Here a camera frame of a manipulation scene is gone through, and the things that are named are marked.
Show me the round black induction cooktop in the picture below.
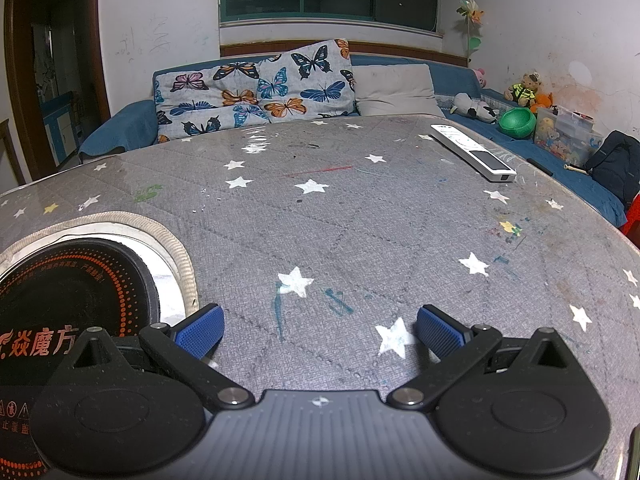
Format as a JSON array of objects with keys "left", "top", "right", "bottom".
[{"left": 0, "top": 210, "right": 198, "bottom": 480}]

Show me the paper flower decoration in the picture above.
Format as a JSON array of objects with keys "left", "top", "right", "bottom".
[{"left": 455, "top": 0, "right": 487, "bottom": 68}]

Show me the black backpack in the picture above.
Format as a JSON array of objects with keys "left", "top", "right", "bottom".
[{"left": 584, "top": 130, "right": 640, "bottom": 208}]

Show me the wooden door frame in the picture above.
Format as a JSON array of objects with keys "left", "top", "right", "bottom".
[{"left": 4, "top": 0, "right": 112, "bottom": 181}]

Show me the blue sofa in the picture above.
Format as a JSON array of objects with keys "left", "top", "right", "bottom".
[{"left": 77, "top": 55, "right": 628, "bottom": 228}]

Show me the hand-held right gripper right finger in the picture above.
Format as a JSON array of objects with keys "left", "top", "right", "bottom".
[{"left": 387, "top": 304, "right": 576, "bottom": 411}]

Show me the wooden chair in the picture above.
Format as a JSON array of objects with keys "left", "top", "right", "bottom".
[{"left": 0, "top": 119, "right": 26, "bottom": 187}]

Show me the grey star-print table cover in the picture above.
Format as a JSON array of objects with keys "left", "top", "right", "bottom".
[{"left": 0, "top": 115, "right": 640, "bottom": 480}]

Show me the white black plush toy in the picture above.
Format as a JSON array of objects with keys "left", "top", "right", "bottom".
[{"left": 450, "top": 92, "right": 501, "bottom": 125}]

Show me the clear plastic toy box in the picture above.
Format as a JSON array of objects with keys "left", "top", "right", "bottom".
[{"left": 532, "top": 105, "right": 606, "bottom": 168}]

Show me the beige pillow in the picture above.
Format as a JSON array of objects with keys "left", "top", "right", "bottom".
[{"left": 352, "top": 63, "right": 446, "bottom": 118}]

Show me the white remote control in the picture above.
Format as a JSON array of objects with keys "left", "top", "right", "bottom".
[{"left": 430, "top": 122, "right": 517, "bottom": 182}]

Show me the brown teddy bear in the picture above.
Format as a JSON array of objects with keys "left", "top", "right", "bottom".
[{"left": 502, "top": 72, "right": 541, "bottom": 108}]

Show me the blue white cabinet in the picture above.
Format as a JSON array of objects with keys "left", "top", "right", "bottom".
[{"left": 40, "top": 91, "right": 83, "bottom": 166}]

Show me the red stool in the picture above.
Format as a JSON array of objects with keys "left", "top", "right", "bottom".
[{"left": 620, "top": 192, "right": 640, "bottom": 251}]

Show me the green bowl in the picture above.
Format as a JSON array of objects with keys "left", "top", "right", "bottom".
[{"left": 498, "top": 107, "right": 536, "bottom": 140}]

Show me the orange plush toy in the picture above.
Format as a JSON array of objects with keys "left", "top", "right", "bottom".
[{"left": 530, "top": 91, "right": 558, "bottom": 116}]

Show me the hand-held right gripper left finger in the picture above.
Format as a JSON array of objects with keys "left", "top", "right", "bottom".
[{"left": 65, "top": 302, "right": 255, "bottom": 411}]

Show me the butterfly print pillow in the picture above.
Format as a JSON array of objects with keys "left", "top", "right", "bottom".
[{"left": 152, "top": 38, "right": 357, "bottom": 143}]

